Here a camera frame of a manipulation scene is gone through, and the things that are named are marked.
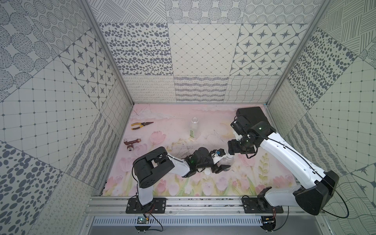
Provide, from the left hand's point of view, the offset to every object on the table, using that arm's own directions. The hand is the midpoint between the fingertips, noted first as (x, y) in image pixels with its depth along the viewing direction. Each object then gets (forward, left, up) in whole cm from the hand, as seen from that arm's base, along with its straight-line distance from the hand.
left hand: (228, 157), depth 80 cm
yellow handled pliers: (+29, +59, -9) cm, 66 cm away
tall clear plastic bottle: (+23, +20, -4) cm, 30 cm away
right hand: (-1, -3, +7) cm, 7 cm away
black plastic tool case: (+36, -22, -6) cm, 43 cm away
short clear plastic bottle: (-3, +2, +2) cm, 4 cm away
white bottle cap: (-5, +12, -9) cm, 15 cm away
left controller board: (-29, +45, -13) cm, 55 cm away
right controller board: (-28, -19, -15) cm, 37 cm away
